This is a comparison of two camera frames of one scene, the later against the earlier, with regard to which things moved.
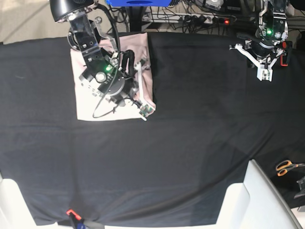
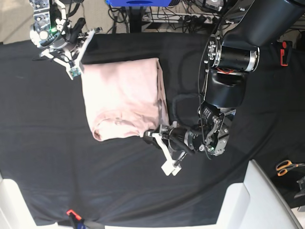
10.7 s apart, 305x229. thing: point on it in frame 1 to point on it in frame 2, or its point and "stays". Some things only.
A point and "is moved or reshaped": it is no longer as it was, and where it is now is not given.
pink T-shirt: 128,80 is moved or reshaped
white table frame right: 256,203 stays
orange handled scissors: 282,167 stays
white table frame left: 15,213 stays
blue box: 139,3 stays
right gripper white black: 260,56 to 176,142
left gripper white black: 120,78 to 68,51
